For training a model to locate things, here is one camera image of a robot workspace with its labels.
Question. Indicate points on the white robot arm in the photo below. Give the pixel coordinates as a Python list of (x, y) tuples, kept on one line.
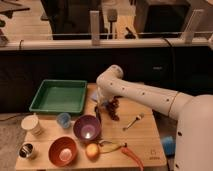
[(194, 135)]

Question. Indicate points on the green plastic tray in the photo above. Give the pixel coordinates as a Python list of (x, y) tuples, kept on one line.
[(58, 96)]

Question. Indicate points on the bunch of dark grapes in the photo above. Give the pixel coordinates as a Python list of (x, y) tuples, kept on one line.
[(111, 108)]

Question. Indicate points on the purple bowl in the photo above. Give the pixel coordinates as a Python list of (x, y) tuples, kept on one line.
[(87, 128)]

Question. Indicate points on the small blue cup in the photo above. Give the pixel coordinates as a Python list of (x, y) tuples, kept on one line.
[(64, 120)]

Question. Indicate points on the banana peel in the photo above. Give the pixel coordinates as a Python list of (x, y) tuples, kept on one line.
[(109, 146)]

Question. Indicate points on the orange carrot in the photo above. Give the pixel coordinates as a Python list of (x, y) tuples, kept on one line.
[(129, 153)]

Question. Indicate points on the red bowl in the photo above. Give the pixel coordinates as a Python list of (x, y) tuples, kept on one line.
[(62, 151)]

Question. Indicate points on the white paper cup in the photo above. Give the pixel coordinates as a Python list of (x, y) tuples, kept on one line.
[(31, 124)]

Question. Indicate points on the metal cup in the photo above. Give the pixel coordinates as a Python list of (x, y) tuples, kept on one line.
[(27, 151)]

